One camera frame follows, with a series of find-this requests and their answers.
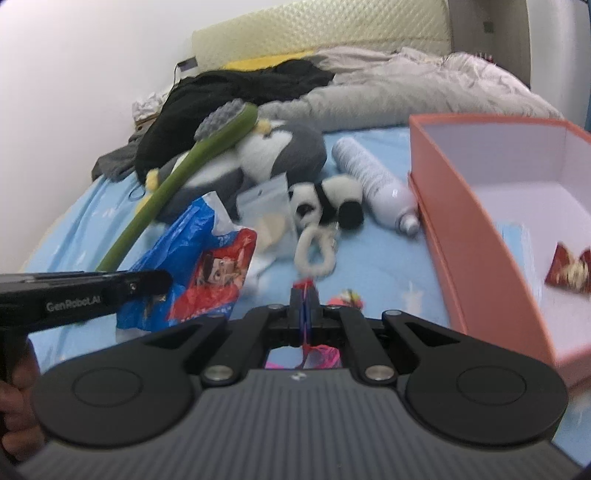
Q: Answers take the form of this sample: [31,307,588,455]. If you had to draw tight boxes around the yellow pillow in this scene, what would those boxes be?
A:
[221,50,314,72]

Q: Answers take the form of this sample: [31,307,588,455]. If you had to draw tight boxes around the person's left hand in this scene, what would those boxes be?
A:
[1,340,45,462]

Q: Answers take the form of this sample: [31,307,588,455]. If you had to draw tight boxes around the grey wardrobe cabinet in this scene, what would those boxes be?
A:
[448,1,590,127]

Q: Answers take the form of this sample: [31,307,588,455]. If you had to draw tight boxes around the grey penguin plush toy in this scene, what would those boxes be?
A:
[155,119,328,225]

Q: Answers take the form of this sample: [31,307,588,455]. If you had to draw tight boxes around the white braided rope keychain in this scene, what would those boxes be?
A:
[294,224,338,279]

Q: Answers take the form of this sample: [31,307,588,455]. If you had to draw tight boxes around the black clothing pile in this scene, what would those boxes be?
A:
[133,58,338,179]

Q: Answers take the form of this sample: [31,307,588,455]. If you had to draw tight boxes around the green long-handled back brush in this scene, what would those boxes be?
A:
[95,100,259,272]

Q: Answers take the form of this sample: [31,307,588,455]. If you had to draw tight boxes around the white spray bottle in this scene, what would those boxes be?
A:
[332,136,421,237]

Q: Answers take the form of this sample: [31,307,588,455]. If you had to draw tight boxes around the pink feather toy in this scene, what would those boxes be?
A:
[264,279,363,370]

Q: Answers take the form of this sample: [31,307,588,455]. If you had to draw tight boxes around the small panda plush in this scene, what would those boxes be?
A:
[288,175,365,231]

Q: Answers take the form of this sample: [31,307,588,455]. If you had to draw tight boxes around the red foil snack packet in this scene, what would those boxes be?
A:
[544,242,591,295]

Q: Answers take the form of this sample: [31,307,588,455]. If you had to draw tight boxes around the clear zip bag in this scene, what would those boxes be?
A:
[236,174,297,275]

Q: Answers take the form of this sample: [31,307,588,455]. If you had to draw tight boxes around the blue snack bag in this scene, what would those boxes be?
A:
[116,192,257,334]

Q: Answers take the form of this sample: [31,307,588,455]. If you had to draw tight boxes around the grey duvet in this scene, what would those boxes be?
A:
[259,46,563,132]

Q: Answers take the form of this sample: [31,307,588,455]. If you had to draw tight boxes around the cardboard box bedside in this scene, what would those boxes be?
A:
[132,111,160,131]

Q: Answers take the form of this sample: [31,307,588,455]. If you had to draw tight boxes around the salmon pink cardboard box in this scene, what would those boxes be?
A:
[410,114,590,388]

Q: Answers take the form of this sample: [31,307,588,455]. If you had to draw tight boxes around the dark grey blanket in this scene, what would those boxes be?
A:
[91,132,143,182]

